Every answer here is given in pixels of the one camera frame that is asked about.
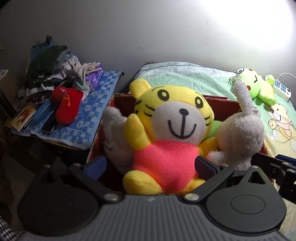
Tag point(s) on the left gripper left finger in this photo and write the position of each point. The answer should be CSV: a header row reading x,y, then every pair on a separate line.
x,y
87,176

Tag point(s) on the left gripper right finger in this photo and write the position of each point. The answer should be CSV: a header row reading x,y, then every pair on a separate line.
x,y
214,176

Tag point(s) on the white pink plush rabbit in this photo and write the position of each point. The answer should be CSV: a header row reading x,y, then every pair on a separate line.
x,y
241,135

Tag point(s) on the green plush pea pod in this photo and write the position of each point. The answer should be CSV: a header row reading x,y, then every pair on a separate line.
x,y
213,130

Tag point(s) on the yellow tiger plush toy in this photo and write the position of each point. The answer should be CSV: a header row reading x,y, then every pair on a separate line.
x,y
166,165

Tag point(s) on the blue checkered cloth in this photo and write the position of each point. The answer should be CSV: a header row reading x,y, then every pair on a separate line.
x,y
80,134

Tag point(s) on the cartoon bear bed sheet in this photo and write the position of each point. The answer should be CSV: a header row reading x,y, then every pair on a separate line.
x,y
279,124

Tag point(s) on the red cardboard box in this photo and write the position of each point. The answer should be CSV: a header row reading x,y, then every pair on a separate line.
x,y
222,107

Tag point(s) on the white power strip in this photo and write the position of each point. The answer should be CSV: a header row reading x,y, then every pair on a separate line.
x,y
282,91

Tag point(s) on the green frog plush toy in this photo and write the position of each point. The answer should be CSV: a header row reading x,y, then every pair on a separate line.
x,y
257,86

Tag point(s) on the purple tissue pack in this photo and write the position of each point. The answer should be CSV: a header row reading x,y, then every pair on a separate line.
x,y
93,75

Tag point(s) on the white knit gloves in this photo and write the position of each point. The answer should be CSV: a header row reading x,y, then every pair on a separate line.
x,y
82,70

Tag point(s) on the pile of clothes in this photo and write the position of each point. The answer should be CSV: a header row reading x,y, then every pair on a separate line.
x,y
47,70

